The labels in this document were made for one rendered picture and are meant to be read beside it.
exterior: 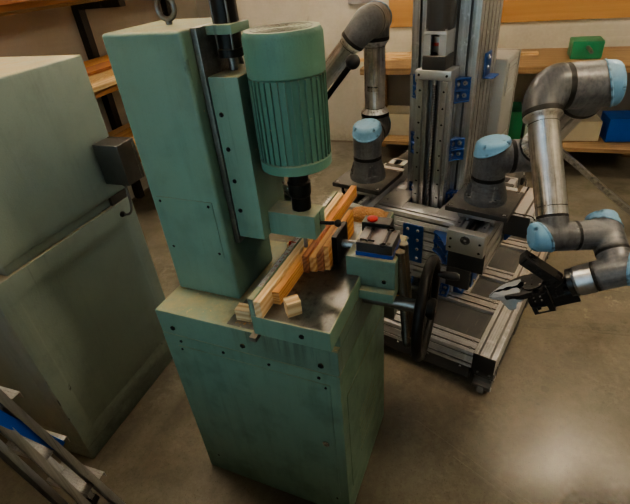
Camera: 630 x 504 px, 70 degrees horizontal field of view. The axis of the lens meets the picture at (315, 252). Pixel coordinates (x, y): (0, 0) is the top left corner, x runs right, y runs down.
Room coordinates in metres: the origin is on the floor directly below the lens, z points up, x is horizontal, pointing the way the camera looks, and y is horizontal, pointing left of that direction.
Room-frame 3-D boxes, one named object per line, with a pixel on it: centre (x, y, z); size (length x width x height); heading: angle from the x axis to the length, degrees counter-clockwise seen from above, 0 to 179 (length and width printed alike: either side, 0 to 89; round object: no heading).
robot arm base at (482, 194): (1.47, -0.65, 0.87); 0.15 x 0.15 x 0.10
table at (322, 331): (1.05, -0.09, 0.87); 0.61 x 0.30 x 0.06; 154
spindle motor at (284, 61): (1.06, 0.02, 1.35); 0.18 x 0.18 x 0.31
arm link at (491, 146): (1.47, -0.66, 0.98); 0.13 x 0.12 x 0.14; 84
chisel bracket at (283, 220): (1.07, 0.04, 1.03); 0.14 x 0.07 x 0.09; 64
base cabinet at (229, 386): (1.11, 0.13, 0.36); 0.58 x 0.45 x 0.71; 64
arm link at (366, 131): (1.78, -0.26, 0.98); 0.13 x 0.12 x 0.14; 157
